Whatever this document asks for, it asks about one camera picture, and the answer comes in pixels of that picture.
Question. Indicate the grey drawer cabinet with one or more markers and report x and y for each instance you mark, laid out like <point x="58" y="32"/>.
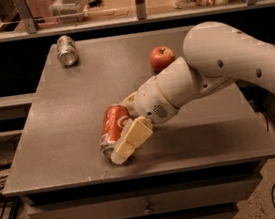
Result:
<point x="199" y="165"/>

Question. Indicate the red apple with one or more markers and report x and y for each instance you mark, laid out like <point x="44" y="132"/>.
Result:
<point x="161" y="57"/>

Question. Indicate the black power adapter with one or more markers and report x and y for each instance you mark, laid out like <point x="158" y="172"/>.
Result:
<point x="7" y="152"/>

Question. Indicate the clear plastic container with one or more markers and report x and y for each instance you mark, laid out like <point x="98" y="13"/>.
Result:
<point x="67" y="11"/>

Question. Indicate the metal shelf rail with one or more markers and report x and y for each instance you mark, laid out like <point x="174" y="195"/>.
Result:
<point x="21" y="19"/>

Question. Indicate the silver soda can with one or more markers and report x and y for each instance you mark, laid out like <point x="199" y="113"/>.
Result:
<point x="66" y="51"/>

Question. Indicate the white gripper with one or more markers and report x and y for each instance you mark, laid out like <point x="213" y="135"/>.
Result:
<point x="150" y="100"/>

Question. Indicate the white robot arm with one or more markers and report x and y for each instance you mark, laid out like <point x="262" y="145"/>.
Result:
<point x="214" y="56"/>

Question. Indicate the red coke can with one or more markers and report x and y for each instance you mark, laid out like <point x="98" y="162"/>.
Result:
<point x="114" y="120"/>

